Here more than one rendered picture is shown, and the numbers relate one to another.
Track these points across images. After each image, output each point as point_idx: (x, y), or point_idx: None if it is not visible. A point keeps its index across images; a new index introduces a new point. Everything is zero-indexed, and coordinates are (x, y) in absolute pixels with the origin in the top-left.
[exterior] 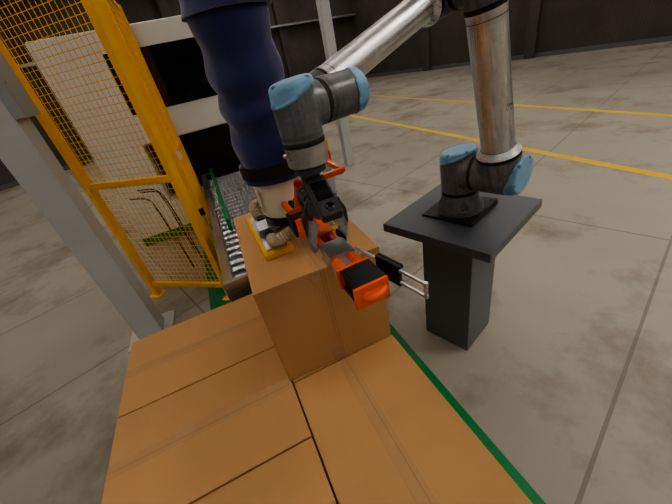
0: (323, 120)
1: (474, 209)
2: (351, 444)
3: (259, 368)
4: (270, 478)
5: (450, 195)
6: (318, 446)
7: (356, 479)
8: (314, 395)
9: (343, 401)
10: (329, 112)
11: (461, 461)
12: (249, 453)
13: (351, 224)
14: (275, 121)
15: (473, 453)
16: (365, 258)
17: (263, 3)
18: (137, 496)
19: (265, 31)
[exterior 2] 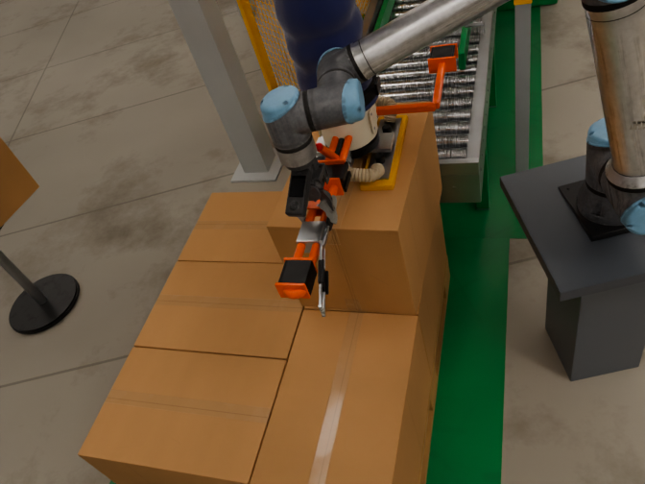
0: (304, 133)
1: (613, 218)
2: (307, 383)
3: None
4: (243, 369)
5: (587, 184)
6: (285, 369)
7: (292, 407)
8: (310, 329)
9: (326, 349)
10: (309, 129)
11: (370, 447)
12: (240, 343)
13: (406, 183)
14: None
15: (383, 449)
16: (310, 258)
17: None
18: (167, 326)
19: None
